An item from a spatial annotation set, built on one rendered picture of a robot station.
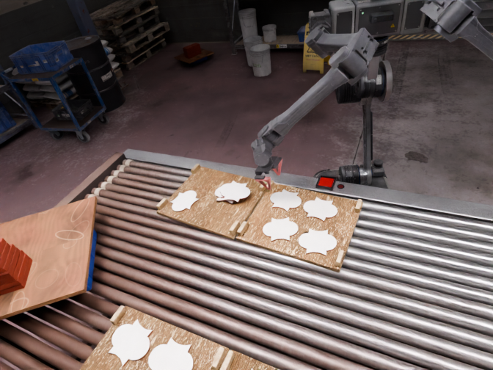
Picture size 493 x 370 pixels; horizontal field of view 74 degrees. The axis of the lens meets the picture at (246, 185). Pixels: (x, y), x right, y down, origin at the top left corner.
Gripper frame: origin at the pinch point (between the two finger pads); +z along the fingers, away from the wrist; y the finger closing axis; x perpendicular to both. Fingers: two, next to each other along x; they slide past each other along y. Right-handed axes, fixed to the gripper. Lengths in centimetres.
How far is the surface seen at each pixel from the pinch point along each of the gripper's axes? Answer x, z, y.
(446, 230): -62, 27, 5
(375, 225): -39.2, 20.3, -1.0
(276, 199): 0.0, 7.7, -3.3
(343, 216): -27.9, 15.6, -2.3
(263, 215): 1.7, 7.9, -13.2
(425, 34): 8, 107, 459
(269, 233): -5.4, 8.6, -21.4
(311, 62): 126, 67, 325
